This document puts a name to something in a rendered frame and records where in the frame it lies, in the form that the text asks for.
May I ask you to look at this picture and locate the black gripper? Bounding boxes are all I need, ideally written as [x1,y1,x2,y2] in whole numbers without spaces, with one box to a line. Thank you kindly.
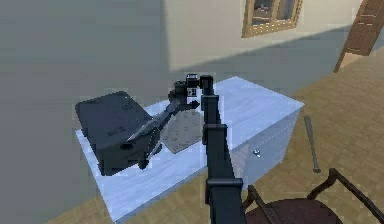
[120,80,201,170]

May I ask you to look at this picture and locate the grey chessboard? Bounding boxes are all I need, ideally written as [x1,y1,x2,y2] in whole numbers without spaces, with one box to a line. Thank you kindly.
[160,109,205,155]

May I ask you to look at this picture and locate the black box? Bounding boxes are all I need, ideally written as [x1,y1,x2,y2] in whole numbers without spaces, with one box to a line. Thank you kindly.
[74,90,163,177]

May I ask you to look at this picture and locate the pale blue cabinet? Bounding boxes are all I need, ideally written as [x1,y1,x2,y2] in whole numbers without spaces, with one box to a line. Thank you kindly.
[75,76,305,224]

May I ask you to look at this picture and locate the grey baseball bat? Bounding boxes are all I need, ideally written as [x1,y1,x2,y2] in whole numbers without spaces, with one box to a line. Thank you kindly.
[303,114,322,175]

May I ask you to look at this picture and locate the dark red wooden chair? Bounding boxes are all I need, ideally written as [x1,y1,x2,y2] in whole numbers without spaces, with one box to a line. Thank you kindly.
[242,167,384,224]

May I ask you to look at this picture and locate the wooden framed window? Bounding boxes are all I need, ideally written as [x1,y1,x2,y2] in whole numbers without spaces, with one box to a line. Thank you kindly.
[241,0,304,39]

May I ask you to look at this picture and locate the brown wooden door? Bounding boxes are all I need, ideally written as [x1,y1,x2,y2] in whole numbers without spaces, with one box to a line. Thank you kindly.
[333,0,384,74]

